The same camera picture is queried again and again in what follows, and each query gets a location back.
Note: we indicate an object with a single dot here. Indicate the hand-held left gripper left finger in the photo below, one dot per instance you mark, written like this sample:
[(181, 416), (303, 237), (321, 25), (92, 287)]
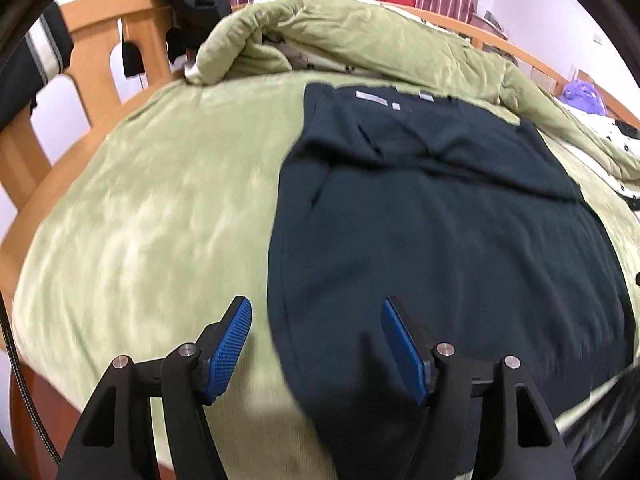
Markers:
[(227, 345)]

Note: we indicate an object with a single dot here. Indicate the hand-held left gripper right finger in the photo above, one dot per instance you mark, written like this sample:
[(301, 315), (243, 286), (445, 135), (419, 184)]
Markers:
[(405, 350)]

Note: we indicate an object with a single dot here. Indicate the black sweatshirt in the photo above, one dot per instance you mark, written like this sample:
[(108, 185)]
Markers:
[(425, 240)]

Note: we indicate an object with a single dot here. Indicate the dark shiny cloth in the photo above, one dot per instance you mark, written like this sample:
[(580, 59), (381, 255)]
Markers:
[(605, 425)]

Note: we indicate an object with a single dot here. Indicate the purple bag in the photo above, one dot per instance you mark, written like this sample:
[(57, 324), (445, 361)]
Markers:
[(582, 97)]

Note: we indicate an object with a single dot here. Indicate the green quilt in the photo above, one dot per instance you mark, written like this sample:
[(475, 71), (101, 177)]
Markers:
[(350, 30)]

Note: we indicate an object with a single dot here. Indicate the pile of papers and bags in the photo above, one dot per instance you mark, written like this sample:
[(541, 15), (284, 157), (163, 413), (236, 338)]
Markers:
[(487, 25)]

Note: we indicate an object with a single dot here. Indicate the black garment with white stripes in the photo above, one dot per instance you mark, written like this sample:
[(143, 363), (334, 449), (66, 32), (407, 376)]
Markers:
[(30, 70)]

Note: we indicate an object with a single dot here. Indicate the black jacket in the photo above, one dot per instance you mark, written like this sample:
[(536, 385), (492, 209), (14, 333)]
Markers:
[(195, 5)]

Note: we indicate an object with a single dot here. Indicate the wooden bed frame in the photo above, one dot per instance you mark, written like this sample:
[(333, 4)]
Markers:
[(95, 25)]

